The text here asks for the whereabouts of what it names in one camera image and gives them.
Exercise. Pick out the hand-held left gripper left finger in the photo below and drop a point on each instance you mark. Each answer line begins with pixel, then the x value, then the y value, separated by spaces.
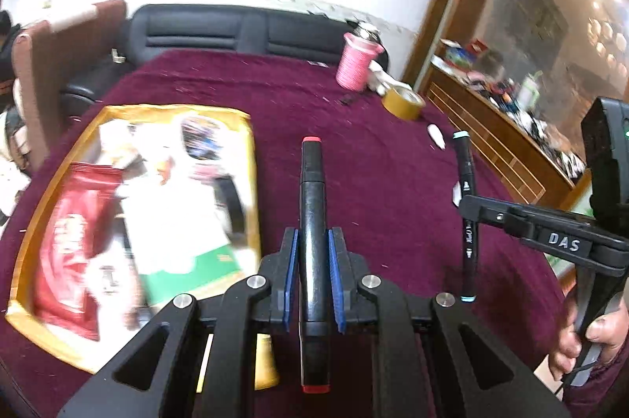
pixel 293 275

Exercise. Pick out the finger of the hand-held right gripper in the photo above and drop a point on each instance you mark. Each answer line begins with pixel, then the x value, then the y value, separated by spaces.
pixel 484 208

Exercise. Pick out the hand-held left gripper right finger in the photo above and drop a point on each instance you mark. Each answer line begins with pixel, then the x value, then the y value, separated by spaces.
pixel 336 275

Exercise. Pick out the black marker blue caps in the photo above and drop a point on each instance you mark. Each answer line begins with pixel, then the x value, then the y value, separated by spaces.
pixel 464 172

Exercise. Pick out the black marker red caps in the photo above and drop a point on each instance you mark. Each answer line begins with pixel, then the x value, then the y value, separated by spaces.
pixel 313 211

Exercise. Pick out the white green medicine box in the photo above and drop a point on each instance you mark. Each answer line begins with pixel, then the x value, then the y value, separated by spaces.
pixel 196 270

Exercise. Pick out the black tape roll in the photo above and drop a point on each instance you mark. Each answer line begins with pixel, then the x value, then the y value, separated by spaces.
pixel 228 202

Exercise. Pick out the red foil packet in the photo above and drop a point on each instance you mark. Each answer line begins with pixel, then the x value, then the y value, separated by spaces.
pixel 69 251

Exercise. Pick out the golden tray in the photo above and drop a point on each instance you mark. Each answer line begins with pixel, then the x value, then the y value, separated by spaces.
pixel 44 334

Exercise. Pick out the person's right forearm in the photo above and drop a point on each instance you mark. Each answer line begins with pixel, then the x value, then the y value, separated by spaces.
pixel 604 391

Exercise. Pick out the person's right hand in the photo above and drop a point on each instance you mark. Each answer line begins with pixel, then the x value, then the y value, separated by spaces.
pixel 612 329

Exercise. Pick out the wooden brick-pattern counter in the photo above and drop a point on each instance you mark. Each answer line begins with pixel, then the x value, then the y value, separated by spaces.
pixel 491 138

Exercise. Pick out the pile of assorted clutter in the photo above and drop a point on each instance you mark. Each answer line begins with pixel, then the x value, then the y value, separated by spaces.
pixel 530 118

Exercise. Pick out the maroon tablecloth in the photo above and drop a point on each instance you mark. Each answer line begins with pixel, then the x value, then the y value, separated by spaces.
pixel 393 182

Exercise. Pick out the white green bottle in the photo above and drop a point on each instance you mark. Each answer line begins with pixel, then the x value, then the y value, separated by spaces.
pixel 528 89

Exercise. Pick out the yellow tape roll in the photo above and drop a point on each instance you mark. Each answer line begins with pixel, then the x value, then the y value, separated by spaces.
pixel 400 106

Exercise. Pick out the glass partition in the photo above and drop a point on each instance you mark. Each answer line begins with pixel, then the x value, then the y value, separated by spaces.
pixel 540 5

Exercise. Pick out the blue printed white packet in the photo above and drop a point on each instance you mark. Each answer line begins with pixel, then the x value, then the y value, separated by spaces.
pixel 204 138

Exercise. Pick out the white crumpled item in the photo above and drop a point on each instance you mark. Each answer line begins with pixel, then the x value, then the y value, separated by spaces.
pixel 381 79

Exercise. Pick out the black leather sofa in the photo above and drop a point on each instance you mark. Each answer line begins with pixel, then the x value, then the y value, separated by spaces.
pixel 206 30

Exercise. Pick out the brown chair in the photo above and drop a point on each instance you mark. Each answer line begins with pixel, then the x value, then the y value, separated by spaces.
pixel 54 69

